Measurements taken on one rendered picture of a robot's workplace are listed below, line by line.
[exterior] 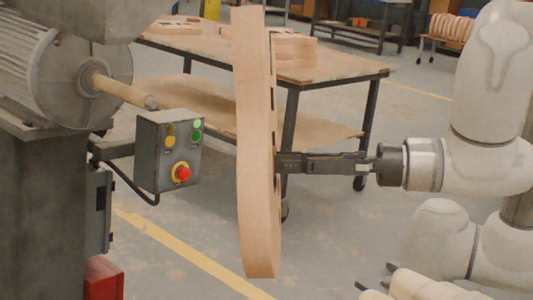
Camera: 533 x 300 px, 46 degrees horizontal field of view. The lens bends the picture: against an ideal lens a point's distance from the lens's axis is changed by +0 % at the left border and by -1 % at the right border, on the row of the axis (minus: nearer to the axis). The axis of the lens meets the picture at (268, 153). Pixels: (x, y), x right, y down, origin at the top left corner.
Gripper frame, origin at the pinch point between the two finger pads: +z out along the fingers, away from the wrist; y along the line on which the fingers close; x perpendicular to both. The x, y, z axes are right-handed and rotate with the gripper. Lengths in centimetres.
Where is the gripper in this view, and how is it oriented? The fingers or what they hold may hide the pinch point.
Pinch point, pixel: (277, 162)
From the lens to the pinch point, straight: 103.6
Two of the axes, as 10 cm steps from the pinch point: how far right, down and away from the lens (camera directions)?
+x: 0.2, -10.0, -0.8
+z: -10.0, -0.2, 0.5
